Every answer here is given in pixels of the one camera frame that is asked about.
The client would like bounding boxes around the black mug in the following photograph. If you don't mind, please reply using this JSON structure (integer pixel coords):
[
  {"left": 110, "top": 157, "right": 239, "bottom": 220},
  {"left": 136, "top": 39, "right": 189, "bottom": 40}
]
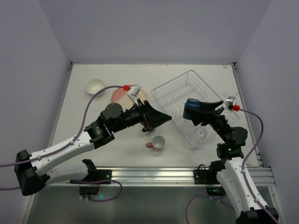
[{"left": 142, "top": 126, "right": 155, "bottom": 133}]

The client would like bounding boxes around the blue mug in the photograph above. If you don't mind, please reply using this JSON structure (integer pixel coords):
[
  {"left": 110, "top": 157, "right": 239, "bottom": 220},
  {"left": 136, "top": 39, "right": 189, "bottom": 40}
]
[{"left": 183, "top": 98, "right": 200, "bottom": 120}]

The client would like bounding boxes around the clear glass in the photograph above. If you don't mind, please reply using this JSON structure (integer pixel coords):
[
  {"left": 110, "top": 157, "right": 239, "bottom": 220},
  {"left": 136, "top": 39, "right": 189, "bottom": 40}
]
[{"left": 194, "top": 127, "right": 207, "bottom": 141}]

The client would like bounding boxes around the pink mug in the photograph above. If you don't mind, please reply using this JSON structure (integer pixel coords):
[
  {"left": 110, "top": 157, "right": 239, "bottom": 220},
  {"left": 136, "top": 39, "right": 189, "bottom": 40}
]
[{"left": 146, "top": 136, "right": 166, "bottom": 151}]

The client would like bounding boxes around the cream plate orange patch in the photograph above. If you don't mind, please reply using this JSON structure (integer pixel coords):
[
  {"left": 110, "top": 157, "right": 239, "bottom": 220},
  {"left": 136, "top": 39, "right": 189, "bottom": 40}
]
[{"left": 111, "top": 89, "right": 132, "bottom": 110}]

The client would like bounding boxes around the white ceramic bowl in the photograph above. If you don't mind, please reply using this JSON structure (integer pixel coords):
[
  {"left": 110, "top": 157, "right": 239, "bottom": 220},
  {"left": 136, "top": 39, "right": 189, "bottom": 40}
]
[{"left": 85, "top": 79, "right": 106, "bottom": 95}]

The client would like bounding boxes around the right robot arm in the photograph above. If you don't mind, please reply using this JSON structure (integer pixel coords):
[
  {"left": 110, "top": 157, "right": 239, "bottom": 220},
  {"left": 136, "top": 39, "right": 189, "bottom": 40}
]
[{"left": 183, "top": 97, "right": 279, "bottom": 224}]

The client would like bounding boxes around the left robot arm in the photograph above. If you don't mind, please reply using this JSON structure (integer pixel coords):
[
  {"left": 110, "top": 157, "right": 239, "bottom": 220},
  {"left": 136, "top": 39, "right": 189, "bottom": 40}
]
[{"left": 14, "top": 100, "right": 171, "bottom": 196}]

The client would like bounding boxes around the white wire dish rack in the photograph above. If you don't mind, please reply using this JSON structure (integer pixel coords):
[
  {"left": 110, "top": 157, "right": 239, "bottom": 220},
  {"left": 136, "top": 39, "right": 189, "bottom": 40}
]
[{"left": 150, "top": 70, "right": 239, "bottom": 150}]

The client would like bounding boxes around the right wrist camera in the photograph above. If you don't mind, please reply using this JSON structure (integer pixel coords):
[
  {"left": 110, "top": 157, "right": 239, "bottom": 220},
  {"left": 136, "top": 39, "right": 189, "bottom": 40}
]
[{"left": 221, "top": 96, "right": 236, "bottom": 115}]

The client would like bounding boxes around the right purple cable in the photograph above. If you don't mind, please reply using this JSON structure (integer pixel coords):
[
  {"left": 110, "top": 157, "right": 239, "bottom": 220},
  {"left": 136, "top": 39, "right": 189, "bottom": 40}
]
[{"left": 186, "top": 105, "right": 280, "bottom": 224}]

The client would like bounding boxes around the purple cable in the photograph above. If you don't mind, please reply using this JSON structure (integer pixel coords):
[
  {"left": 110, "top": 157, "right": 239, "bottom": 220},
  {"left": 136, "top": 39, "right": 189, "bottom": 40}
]
[
  {"left": 0, "top": 85, "right": 130, "bottom": 203},
  {"left": 186, "top": 105, "right": 280, "bottom": 224}
]

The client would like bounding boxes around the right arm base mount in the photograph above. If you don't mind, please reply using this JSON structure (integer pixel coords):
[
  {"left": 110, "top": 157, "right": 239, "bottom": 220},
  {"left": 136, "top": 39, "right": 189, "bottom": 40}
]
[{"left": 193, "top": 164, "right": 226, "bottom": 196}]

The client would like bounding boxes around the aluminium mounting rail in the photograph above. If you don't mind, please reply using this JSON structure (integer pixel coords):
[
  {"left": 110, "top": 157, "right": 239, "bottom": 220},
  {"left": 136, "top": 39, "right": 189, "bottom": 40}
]
[{"left": 29, "top": 166, "right": 276, "bottom": 187}]

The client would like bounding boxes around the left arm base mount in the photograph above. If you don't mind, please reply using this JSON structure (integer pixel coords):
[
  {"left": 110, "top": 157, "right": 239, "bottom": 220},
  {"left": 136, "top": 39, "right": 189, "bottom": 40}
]
[{"left": 79, "top": 169, "right": 112, "bottom": 198}]

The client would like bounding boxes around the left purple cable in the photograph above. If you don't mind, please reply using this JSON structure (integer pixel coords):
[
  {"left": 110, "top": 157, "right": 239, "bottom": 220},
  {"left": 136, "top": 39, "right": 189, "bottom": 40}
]
[{"left": 0, "top": 85, "right": 130, "bottom": 203}]

